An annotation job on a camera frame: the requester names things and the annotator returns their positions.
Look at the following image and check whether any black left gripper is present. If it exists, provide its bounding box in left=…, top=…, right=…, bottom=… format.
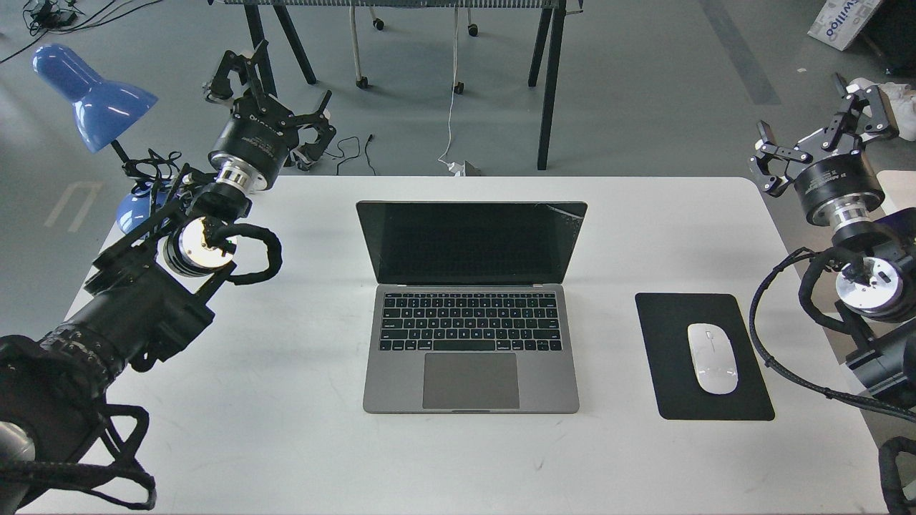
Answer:
left=203, top=40, right=336, bottom=192

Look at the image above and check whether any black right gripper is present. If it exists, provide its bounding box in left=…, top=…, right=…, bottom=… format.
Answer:
left=749, top=73, right=900, bottom=226

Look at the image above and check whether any grey laptop notebook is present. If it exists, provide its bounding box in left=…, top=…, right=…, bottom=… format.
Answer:
left=356, top=201, right=587, bottom=413

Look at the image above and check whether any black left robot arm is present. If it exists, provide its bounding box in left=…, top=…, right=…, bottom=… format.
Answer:
left=2, top=40, right=335, bottom=514

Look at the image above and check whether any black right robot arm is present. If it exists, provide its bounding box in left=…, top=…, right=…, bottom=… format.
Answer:
left=747, top=75, right=915, bottom=423

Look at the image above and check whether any white crumpled plastic bag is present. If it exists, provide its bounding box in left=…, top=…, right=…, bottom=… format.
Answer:
left=879, top=82, right=915, bottom=142

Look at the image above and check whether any cardboard box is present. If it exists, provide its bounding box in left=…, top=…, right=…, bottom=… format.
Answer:
left=807, top=1, right=886, bottom=52

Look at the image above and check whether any blue desk lamp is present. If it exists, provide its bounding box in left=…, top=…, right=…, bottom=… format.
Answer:
left=32, top=44, right=180, bottom=234

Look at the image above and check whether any white power adapter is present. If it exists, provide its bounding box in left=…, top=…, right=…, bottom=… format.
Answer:
left=445, top=160, right=483, bottom=177

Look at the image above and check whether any black mouse pad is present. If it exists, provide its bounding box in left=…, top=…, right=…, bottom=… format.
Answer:
left=635, top=293, right=775, bottom=421

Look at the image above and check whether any white computer mouse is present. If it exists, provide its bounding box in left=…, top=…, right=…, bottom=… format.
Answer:
left=687, top=323, right=739, bottom=395

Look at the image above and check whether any black floor cable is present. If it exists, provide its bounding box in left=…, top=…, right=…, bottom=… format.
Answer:
left=315, top=134, right=377, bottom=177

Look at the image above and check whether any white hanging cable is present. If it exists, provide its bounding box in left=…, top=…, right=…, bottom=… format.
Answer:
left=437, top=0, right=460, bottom=169

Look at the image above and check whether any black cable bundle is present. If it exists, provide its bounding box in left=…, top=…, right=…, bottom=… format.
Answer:
left=0, top=0, right=165, bottom=65

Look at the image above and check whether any black metal table frame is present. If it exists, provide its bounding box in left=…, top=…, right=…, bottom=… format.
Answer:
left=209, top=0, right=584, bottom=172

